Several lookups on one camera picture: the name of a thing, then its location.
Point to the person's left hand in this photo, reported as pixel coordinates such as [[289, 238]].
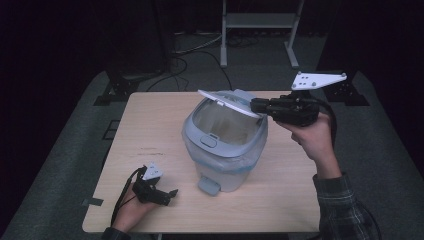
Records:
[[133, 213]]

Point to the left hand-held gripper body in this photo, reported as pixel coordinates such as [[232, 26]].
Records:
[[146, 191]]

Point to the black stand base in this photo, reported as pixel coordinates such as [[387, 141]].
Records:
[[346, 95], [116, 87]]

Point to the grey tape strip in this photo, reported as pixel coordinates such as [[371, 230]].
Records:
[[92, 201]]

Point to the floor outlet box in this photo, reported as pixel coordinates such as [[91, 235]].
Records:
[[111, 130]]

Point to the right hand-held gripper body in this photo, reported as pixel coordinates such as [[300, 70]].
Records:
[[296, 110]]

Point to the grey metal stand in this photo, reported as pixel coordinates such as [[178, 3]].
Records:
[[260, 20]]

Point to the person's right hand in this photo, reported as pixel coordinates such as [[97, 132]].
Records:
[[316, 140]]

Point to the white pedal trash can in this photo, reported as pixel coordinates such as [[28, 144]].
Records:
[[221, 176]]

